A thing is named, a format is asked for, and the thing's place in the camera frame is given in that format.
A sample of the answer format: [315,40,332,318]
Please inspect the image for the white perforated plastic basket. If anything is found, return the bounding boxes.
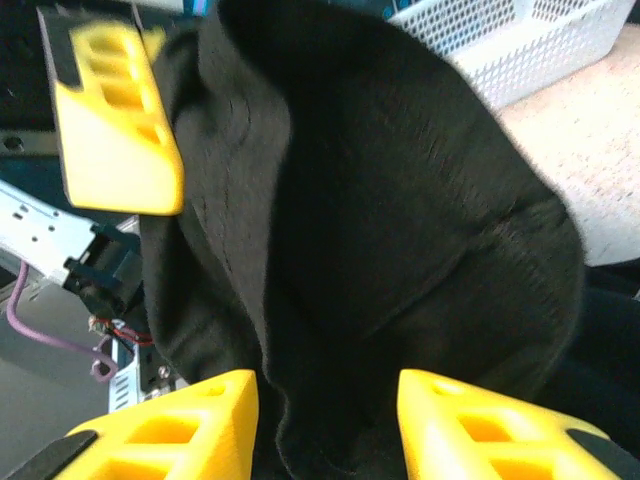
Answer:
[387,0,634,109]

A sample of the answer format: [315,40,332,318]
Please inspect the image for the black t-shirt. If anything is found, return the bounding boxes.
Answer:
[139,0,589,480]

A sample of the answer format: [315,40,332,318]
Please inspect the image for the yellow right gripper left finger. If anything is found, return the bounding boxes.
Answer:
[52,368,260,480]

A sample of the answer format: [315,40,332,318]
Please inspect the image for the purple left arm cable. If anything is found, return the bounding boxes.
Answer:
[7,262,121,384]

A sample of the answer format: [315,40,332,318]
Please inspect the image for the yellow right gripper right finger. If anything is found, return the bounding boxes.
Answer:
[398,368,640,480]

